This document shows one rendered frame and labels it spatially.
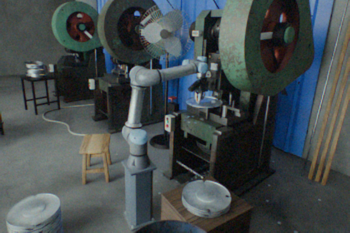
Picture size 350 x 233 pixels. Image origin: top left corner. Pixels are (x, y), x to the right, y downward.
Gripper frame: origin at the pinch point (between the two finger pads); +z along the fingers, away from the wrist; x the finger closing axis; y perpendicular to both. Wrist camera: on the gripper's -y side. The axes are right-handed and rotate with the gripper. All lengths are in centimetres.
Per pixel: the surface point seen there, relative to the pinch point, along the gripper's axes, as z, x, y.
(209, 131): 20.2, -13.8, 1.3
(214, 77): -18.7, -1.2, 16.7
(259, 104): 4, -25, 49
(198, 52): -37.2, 14.3, 12.2
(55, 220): 61, 11, -106
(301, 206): 80, -71, 56
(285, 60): -35, -41, 48
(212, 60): -31.3, 2.8, 16.7
